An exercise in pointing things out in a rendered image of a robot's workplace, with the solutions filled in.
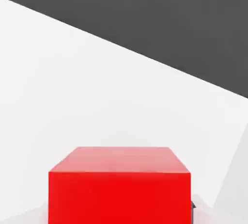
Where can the small red cube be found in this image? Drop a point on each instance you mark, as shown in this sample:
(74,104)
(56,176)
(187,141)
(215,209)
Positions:
(119,196)

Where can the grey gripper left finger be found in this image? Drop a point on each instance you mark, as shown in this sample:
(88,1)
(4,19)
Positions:
(36,217)

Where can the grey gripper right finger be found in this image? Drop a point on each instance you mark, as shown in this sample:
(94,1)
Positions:
(201,213)

